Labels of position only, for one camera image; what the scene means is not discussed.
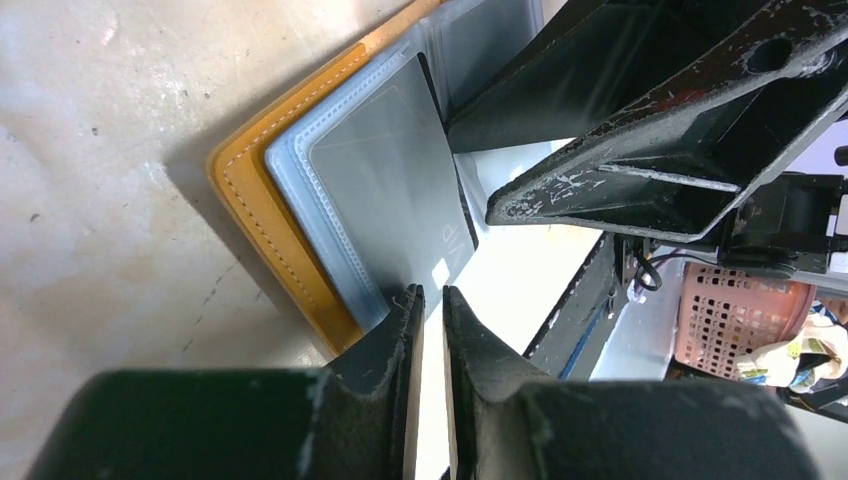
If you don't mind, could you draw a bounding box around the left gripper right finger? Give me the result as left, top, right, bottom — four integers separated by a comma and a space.
442, 286, 821, 479

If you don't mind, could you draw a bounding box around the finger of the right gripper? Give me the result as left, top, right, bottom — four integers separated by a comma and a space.
486, 26, 847, 242
447, 0, 764, 153

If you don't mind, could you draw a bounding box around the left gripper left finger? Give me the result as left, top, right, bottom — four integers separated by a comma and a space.
29, 284, 425, 479

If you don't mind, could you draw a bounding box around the tan leather card holder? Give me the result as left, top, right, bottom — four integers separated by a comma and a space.
206, 1, 544, 355

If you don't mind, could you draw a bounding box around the black VIP card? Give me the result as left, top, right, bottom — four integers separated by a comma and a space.
308, 52, 477, 331

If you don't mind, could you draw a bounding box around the pink plastic basket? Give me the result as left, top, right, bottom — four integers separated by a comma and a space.
673, 262, 817, 380

